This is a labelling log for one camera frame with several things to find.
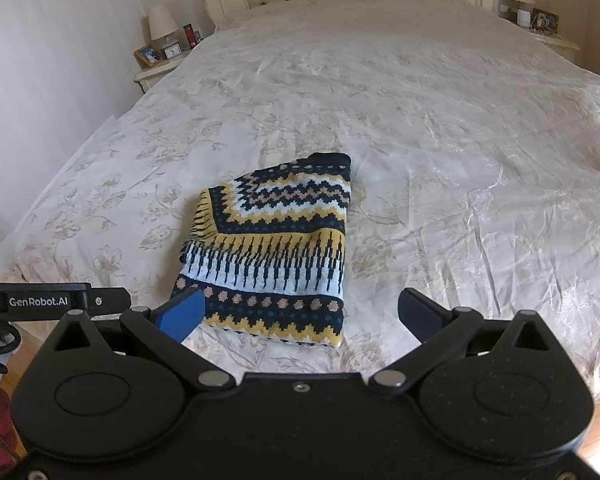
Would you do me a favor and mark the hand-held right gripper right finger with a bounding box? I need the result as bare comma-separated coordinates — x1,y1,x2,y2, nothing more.
368,288,562,395

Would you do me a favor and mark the black cable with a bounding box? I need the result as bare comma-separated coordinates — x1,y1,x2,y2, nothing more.
0,312,24,375

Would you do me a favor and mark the dark photo frame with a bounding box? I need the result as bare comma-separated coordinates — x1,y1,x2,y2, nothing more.
531,8,560,32

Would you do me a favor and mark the table lamp with glass base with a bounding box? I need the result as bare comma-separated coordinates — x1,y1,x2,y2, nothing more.
147,5,180,47

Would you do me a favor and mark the cream nightstand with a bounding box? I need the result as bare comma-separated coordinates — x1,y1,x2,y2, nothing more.
132,35,216,95
500,12,582,64

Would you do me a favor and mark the navy yellow white patterned sweater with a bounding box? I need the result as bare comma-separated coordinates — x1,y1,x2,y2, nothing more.
170,152,354,348

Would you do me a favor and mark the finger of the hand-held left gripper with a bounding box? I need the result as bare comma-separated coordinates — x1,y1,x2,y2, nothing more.
86,287,132,319

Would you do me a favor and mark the wooden photo frame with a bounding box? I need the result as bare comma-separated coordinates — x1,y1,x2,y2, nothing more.
133,44,162,69

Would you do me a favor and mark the bed with cream floral bedspread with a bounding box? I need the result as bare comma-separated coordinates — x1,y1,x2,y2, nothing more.
0,0,600,403

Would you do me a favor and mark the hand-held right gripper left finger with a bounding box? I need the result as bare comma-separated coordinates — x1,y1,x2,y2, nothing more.
41,287,232,390

